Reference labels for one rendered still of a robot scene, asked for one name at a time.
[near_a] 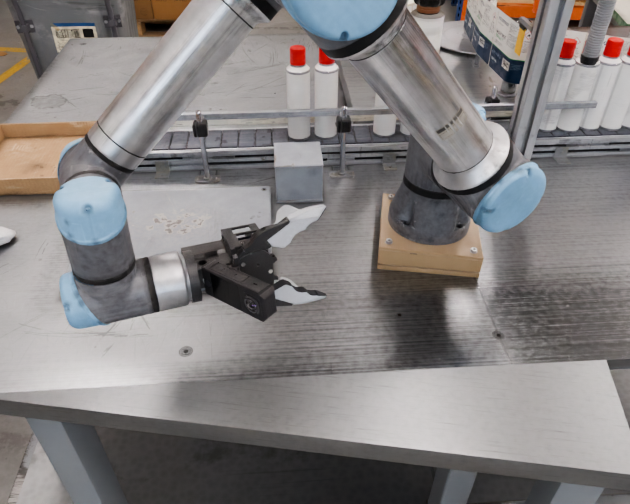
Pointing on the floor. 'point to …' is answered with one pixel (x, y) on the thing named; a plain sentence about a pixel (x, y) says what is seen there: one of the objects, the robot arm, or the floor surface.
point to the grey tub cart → (68, 24)
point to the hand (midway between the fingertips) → (329, 254)
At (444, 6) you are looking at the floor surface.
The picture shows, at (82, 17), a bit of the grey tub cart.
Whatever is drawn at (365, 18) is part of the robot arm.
